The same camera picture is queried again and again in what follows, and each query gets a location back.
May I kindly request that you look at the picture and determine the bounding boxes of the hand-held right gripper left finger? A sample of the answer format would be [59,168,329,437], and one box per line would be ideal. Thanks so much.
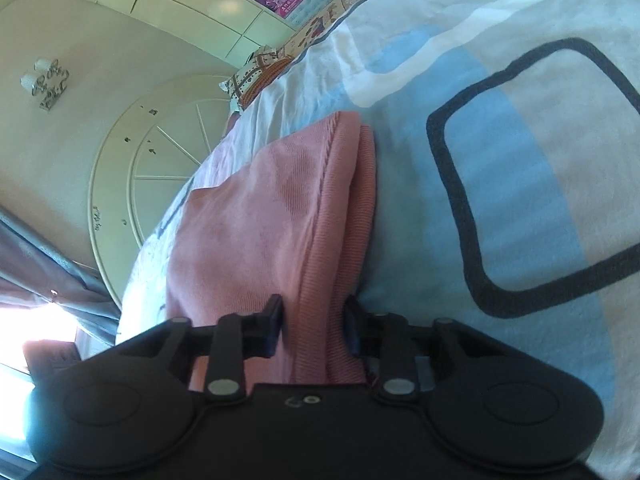
[119,294,286,405]

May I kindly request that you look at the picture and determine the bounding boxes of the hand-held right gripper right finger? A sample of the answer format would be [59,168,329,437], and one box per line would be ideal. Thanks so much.
[342,295,502,404]

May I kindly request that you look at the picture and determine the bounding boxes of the pink knit sweater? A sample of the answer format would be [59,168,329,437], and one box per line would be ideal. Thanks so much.
[164,111,377,395]

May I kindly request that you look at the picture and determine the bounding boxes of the cream round headboard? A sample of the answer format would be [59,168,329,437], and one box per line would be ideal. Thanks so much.
[87,75,237,312]

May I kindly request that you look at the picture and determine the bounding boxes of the blue and pink printed bedsheet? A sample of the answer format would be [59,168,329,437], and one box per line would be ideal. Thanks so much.
[114,0,640,473]

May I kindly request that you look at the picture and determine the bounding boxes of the grey curtain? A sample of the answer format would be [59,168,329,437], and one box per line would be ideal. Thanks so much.
[0,204,122,347]

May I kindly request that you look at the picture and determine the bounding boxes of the patterned pillow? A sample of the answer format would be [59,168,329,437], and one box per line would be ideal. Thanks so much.
[218,45,297,112]

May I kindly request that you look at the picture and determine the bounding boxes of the cream wardrobe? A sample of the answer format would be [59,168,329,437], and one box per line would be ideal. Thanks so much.
[37,0,362,69]

